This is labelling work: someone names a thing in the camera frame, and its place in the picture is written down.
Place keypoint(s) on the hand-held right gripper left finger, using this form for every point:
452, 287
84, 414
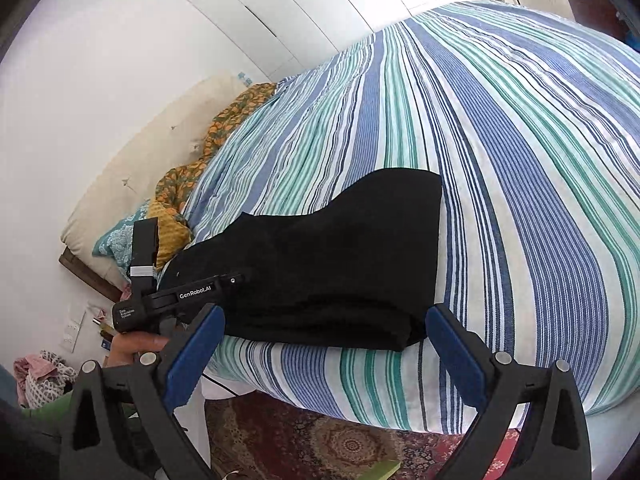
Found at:
192, 355

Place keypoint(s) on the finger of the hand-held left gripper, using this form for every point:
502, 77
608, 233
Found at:
235, 280

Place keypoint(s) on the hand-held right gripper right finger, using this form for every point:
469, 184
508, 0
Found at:
457, 355

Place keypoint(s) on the black pants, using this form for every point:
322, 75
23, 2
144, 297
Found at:
340, 260

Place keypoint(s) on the person's left hand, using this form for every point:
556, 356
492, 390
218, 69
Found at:
132, 346

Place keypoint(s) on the dark wooden bed base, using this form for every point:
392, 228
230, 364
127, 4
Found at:
87, 272

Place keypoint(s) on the teal patterned pillow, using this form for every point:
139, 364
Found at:
117, 237

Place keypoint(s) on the mustard yellow dotted cloth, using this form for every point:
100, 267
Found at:
170, 230

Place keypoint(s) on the pink cloth pile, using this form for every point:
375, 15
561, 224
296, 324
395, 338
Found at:
35, 370

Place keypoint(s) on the cream padded headboard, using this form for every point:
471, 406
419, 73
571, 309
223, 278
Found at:
150, 170

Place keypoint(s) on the green flat strip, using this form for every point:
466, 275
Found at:
380, 471

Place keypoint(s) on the red patterned rug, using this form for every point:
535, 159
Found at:
310, 440

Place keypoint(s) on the orange floral blanket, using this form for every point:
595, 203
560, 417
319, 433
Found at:
225, 125

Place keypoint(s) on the blue green striped bed sheet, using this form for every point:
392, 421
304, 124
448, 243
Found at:
500, 160

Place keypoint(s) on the white wardrobe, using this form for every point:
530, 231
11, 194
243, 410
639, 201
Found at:
325, 5

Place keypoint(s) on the dark wooden dresser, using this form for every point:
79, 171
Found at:
595, 7

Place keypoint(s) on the white wall socket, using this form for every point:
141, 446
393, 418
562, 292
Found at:
71, 335

